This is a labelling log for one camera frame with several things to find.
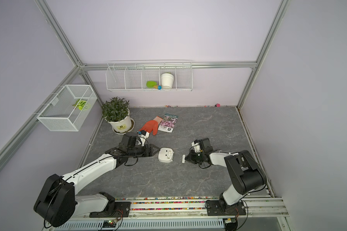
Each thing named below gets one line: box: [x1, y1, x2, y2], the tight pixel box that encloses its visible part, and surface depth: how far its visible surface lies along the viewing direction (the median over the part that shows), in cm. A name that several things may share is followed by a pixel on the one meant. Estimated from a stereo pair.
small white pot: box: [160, 72, 174, 90], surface depth 95 cm
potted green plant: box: [101, 96, 135, 135], surface depth 97 cm
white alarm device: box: [158, 147, 175, 163], surface depth 91 cm
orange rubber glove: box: [138, 115, 163, 136], surface depth 111 cm
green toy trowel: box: [146, 80, 162, 90], surface depth 101 cm
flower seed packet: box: [158, 113, 179, 133], surface depth 111 cm
